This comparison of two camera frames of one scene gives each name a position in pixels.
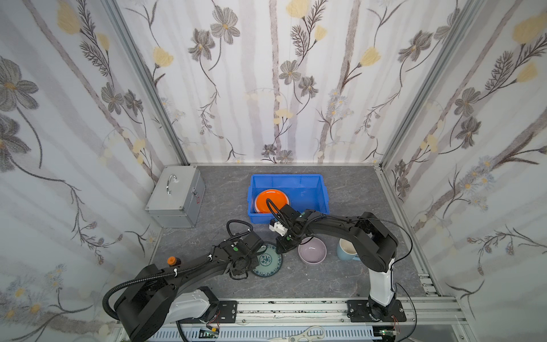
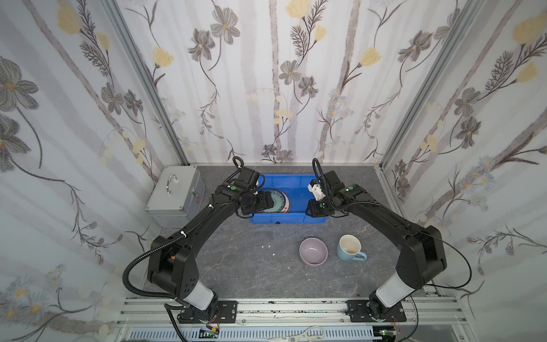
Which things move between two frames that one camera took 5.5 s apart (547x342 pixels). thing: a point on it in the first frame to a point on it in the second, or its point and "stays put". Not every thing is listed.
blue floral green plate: (270, 262) to (281, 203)
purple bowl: (313, 250) stays put
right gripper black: (286, 215) to (315, 207)
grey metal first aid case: (176, 199) stays put
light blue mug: (346, 251) stays put
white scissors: (311, 332) stays put
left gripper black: (255, 251) to (265, 201)
